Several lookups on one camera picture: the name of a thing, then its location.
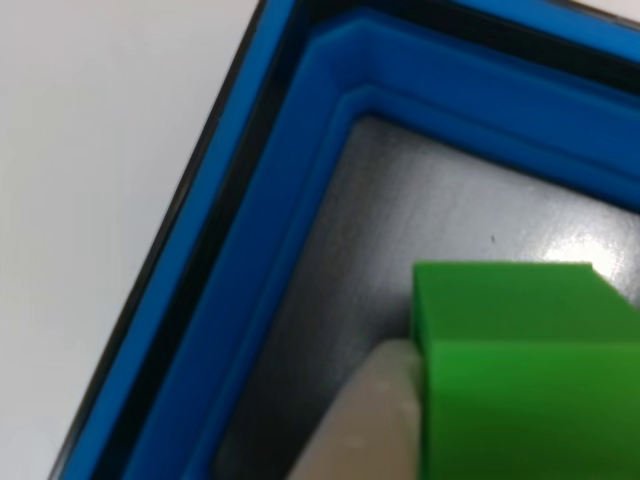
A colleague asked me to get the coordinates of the blue collapsible box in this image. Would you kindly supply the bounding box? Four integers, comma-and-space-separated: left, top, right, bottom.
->
43, 0, 640, 480

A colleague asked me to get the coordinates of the green cube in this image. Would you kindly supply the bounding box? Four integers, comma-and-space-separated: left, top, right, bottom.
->
409, 261, 640, 480

